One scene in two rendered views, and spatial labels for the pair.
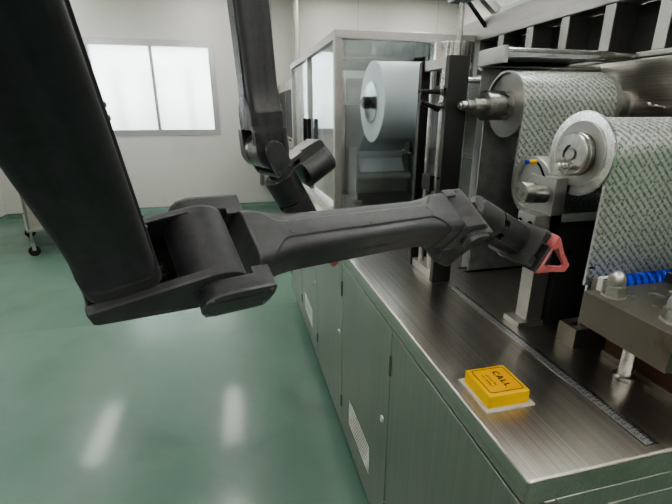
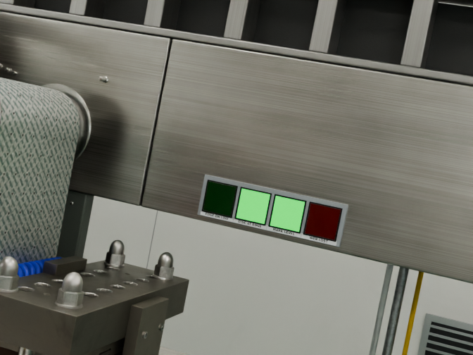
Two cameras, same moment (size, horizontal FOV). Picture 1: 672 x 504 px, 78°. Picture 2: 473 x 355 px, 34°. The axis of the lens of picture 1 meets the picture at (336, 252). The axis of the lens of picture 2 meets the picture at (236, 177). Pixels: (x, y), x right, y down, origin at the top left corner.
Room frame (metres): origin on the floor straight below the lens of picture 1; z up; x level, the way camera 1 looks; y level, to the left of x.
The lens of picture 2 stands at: (-0.14, 0.29, 1.29)
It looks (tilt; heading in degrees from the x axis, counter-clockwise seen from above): 3 degrees down; 301
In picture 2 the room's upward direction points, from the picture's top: 11 degrees clockwise
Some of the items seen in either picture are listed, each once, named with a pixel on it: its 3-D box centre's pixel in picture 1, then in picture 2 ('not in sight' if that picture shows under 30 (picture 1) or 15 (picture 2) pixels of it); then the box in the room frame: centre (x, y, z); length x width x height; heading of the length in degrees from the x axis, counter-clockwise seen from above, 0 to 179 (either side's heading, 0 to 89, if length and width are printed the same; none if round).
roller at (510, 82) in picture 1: (552, 105); not in sight; (1.04, -0.51, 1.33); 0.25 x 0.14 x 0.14; 104
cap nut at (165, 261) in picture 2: not in sight; (165, 265); (0.62, -0.81, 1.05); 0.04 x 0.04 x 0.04
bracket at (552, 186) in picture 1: (532, 253); not in sight; (0.79, -0.39, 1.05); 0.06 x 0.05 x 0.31; 104
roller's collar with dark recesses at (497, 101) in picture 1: (494, 105); not in sight; (1.00, -0.36, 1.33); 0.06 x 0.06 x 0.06; 14
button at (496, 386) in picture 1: (495, 385); not in sight; (0.55, -0.25, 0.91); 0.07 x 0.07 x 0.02; 14
